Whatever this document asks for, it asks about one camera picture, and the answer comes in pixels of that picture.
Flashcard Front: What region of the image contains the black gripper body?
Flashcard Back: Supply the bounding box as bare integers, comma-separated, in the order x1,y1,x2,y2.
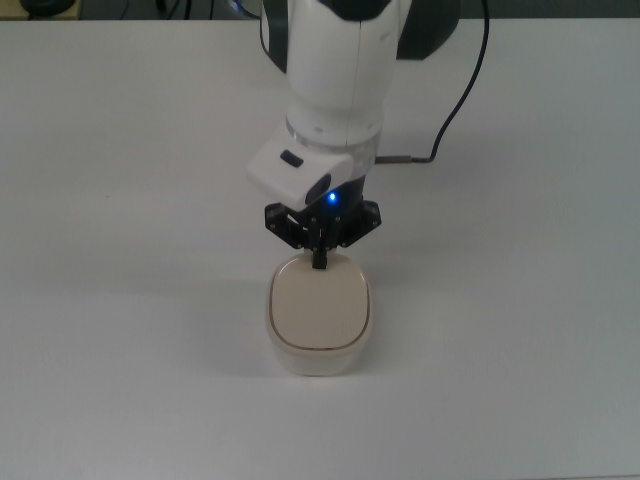
305,170,370,222

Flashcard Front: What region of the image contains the cream lid with black knob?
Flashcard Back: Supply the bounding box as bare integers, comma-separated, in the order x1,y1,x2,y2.
269,252,372,352

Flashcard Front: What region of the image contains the small white trash can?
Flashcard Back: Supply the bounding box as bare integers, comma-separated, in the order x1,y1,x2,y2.
268,251,375,379

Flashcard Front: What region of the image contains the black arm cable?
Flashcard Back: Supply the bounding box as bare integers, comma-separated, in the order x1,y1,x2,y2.
375,0,491,166

